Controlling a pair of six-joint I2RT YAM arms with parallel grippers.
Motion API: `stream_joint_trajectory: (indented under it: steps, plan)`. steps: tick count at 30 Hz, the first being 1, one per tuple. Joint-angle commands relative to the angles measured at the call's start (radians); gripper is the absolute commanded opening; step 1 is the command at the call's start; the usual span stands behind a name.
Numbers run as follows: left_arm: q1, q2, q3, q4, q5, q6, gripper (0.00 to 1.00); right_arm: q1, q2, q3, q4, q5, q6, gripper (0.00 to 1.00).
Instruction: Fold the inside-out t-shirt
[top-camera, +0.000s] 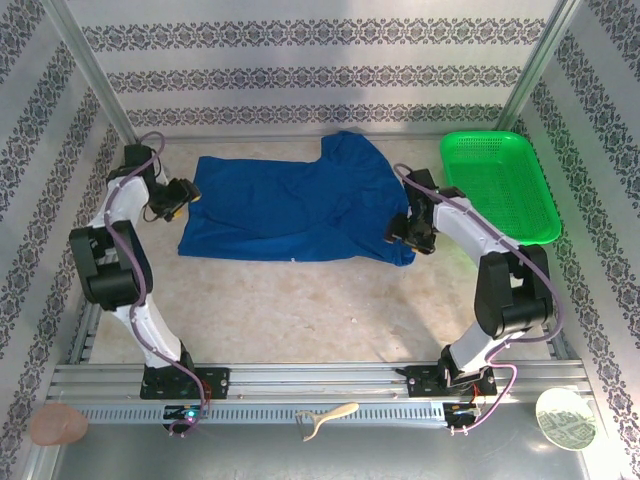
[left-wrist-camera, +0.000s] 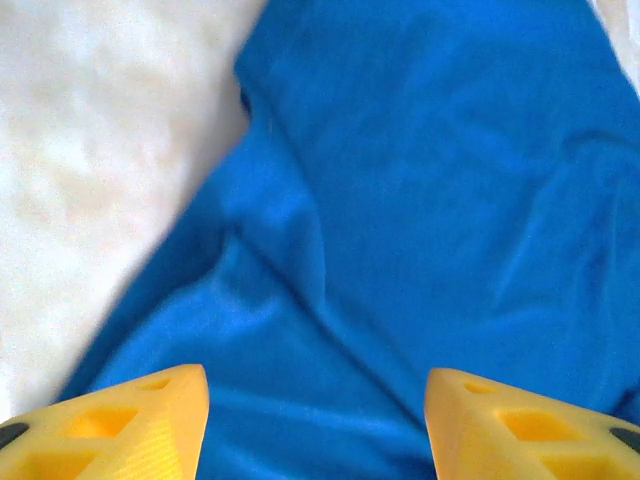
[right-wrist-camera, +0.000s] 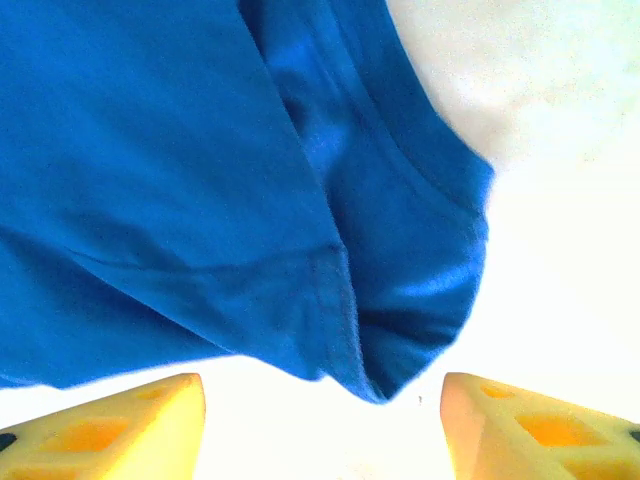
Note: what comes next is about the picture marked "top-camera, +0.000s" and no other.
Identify green plastic mesh basket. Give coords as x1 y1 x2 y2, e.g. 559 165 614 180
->
438 130 562 249

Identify blue t-shirt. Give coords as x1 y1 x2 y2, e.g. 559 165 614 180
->
177 130 419 269

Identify small circuit board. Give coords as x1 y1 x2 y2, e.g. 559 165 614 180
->
163 405 207 426
443 403 484 426

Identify cream plastic peeler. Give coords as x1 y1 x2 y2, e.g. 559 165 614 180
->
295 402 360 442

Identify round green patterned plate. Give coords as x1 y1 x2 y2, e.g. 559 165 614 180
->
534 388 599 452

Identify pink translucent cup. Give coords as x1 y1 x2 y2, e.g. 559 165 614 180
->
29 403 90 446

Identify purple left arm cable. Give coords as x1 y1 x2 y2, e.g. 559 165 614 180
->
102 131 211 436

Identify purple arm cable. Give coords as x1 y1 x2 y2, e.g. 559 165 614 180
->
102 131 211 436
394 163 566 436

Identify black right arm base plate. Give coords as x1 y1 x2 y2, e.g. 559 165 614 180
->
399 364 499 399

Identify aluminium frame post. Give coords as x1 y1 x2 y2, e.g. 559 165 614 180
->
42 0 144 151
489 0 585 150

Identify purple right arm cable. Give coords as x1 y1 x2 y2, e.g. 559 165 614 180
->
394 163 566 436

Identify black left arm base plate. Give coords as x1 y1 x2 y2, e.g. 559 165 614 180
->
139 367 231 401

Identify aluminium mounting rail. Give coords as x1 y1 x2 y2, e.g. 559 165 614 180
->
47 362 586 401

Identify grey slotted cable duct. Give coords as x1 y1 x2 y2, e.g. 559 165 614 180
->
79 402 446 426

